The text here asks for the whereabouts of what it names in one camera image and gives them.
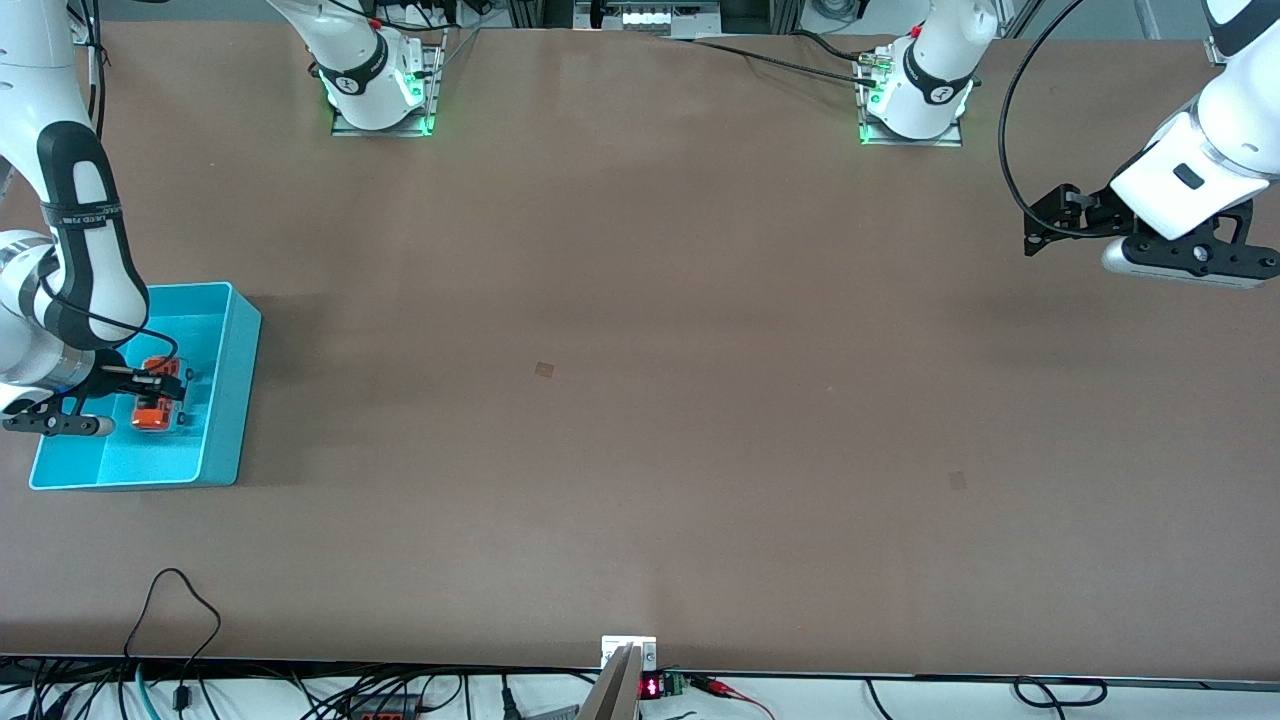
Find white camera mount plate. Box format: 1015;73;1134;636
601;636;658;671

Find grey camera mount bar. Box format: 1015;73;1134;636
578;645;642;720

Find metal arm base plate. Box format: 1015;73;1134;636
855;45;966;149
330;28;447;138

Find red clip lead wires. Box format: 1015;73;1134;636
690;676;776;720

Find short black table cable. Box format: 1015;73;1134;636
790;28;881;63

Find lit metal equipment rack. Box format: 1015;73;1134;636
575;0;723;39

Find thin black looped cable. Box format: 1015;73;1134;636
124;568;223;713

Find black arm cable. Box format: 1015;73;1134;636
998;0;1131;239
40;0;183;363

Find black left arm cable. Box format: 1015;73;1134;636
998;0;1131;239

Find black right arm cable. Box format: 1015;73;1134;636
40;0;183;363

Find long black table cable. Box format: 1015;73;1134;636
655;35;881;89

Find orange toy bus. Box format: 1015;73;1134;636
131;355;191;433

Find black coiled cable loop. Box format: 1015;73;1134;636
1012;677;1109;709

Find blue plastic box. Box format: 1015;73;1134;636
28;281;264;492

